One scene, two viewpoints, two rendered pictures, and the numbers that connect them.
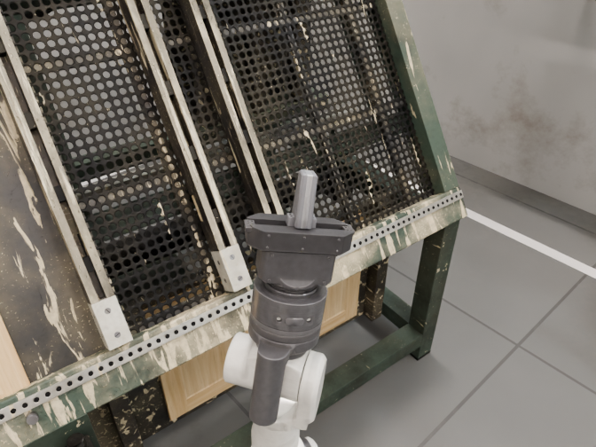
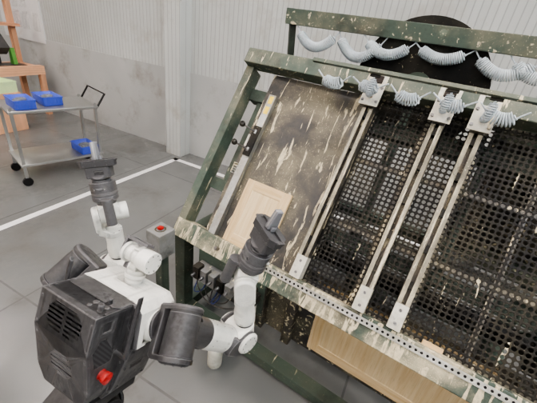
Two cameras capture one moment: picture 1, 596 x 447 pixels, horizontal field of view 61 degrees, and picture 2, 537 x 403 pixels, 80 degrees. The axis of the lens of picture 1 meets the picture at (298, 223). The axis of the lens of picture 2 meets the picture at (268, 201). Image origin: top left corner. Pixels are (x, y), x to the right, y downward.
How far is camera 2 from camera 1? 0.70 m
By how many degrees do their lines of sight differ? 55
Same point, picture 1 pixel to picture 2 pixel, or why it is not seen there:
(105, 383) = (278, 283)
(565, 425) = not seen: outside the picture
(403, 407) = not seen: outside the picture
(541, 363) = not seen: outside the picture
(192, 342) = (316, 306)
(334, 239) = (267, 237)
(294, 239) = (259, 227)
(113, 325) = (297, 267)
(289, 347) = (239, 261)
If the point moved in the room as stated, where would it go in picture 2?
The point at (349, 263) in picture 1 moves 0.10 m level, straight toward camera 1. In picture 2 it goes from (432, 371) to (413, 374)
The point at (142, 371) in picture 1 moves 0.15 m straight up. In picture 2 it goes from (292, 294) to (296, 273)
